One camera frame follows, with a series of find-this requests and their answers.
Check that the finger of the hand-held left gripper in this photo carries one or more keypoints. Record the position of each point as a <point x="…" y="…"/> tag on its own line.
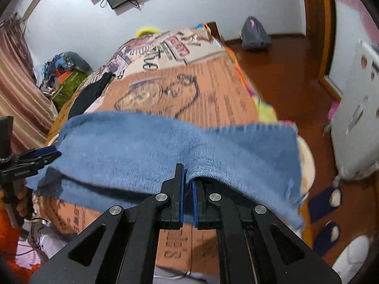
<point x="49" y="158"/>
<point x="44" y="150"/>

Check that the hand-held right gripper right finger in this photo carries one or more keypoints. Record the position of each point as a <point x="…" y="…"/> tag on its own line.
<point x="194" y="207"/>

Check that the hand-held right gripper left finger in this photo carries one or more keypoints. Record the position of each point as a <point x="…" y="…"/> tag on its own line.
<point x="181" y="201"/>

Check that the blue denim pants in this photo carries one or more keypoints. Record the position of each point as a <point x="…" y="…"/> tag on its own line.
<point x="148" y="145"/>

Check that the person's left hand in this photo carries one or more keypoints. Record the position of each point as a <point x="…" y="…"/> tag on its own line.
<point x="22" y="205"/>

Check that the green patterned bag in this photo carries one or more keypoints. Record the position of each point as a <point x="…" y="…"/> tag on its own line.
<point x="69" y="90"/>

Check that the pink striped curtain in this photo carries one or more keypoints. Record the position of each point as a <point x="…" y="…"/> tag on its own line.
<point x="17" y="88"/>

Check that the person's orange clothing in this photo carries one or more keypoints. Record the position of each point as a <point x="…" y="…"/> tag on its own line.
<point x="9" y="242"/>

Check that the black cloth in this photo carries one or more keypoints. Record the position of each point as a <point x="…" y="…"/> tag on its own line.
<point x="88" y="94"/>

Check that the pink striped cloth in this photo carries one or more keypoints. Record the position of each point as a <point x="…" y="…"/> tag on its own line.
<point x="47" y="245"/>

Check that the printed blanket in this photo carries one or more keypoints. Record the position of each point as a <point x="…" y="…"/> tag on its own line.
<point x="207" y="94"/>

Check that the dark blue slipper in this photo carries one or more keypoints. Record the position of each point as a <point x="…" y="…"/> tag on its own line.
<point x="325" y="239"/>
<point x="321" y="204"/>

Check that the yellow pillow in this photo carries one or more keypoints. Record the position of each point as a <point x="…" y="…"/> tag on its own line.
<point x="148" y="31"/>

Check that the pink toy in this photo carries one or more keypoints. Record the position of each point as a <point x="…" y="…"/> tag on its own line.
<point x="334" y="111"/>

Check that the wooden bed headboard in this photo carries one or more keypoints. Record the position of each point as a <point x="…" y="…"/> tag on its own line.
<point x="215" y="31"/>

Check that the white panel with holes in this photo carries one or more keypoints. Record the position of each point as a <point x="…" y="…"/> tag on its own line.
<point x="355" y="124"/>

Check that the grey backpack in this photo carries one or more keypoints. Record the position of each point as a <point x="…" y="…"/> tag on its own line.
<point x="255" y="35"/>

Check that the wooden door frame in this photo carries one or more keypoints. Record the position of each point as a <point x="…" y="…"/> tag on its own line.
<point x="316" y="20"/>

